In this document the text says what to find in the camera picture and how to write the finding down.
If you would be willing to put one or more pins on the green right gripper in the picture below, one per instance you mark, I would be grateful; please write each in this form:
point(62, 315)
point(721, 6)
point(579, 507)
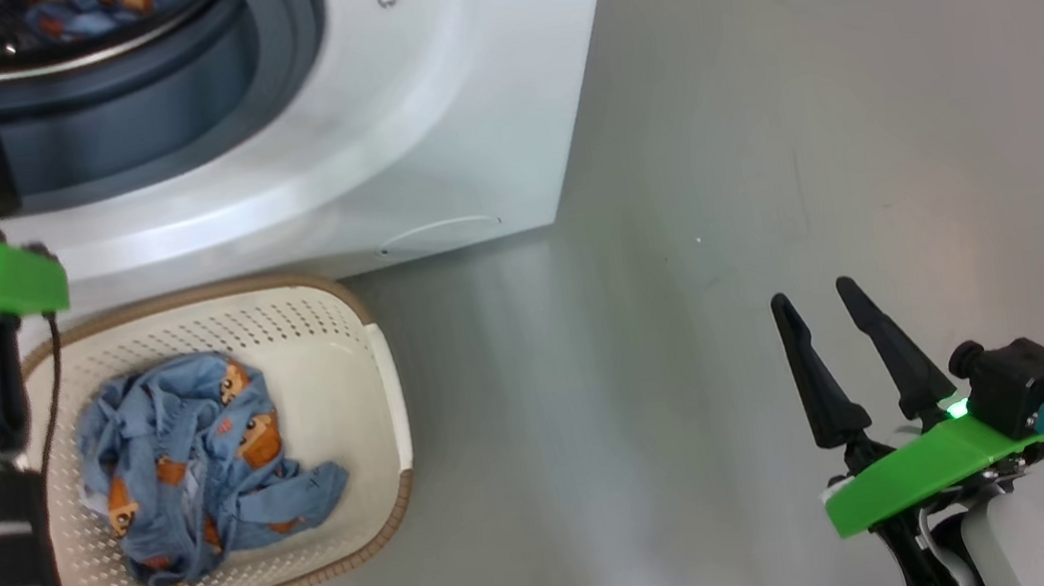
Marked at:
point(929, 471)

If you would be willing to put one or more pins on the blue bear print garment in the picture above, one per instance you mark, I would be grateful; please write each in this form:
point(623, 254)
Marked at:
point(101, 5)
point(192, 468)

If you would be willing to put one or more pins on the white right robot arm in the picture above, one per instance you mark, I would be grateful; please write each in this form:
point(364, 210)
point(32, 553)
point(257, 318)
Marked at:
point(990, 554)

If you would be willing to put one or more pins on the grey rubber door gasket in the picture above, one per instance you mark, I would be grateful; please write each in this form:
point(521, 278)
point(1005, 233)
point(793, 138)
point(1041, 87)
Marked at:
point(154, 99)

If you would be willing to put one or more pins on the white front-load washing machine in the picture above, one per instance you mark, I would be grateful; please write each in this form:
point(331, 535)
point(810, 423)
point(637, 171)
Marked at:
point(455, 90)

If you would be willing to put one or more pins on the cream perforated laundry basket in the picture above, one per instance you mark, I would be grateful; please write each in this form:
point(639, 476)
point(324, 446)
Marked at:
point(332, 379)

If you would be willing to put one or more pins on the round white filter cover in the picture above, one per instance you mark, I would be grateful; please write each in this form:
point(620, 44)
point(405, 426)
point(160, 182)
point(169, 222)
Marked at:
point(444, 235)

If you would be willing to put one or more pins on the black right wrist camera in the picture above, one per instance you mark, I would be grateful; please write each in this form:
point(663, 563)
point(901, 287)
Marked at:
point(1022, 378)

